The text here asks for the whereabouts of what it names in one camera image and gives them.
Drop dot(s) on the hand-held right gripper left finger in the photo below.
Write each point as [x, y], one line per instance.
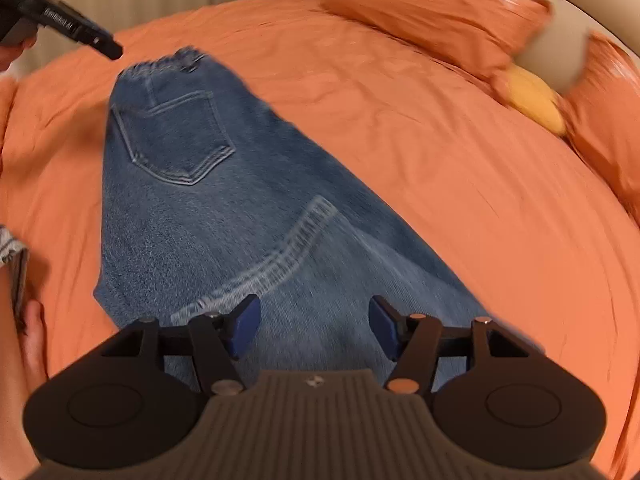
[245, 324]

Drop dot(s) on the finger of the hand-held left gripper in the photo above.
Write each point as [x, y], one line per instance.
[102, 42]

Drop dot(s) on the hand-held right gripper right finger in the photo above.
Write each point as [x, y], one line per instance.
[384, 324]

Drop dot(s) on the blue denim pants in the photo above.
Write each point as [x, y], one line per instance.
[200, 210]

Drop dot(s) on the person's left hand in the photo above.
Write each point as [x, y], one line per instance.
[7, 57]

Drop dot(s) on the bed with orange sheet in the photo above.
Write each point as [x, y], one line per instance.
[450, 200]

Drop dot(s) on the person's bare leg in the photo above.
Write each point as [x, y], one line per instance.
[20, 385]

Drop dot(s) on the yellow cushion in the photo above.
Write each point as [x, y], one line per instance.
[535, 100]

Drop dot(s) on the orange embroidered pillow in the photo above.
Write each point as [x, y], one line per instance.
[607, 125]
[440, 15]

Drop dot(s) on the beige padded headboard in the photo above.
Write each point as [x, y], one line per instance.
[560, 40]

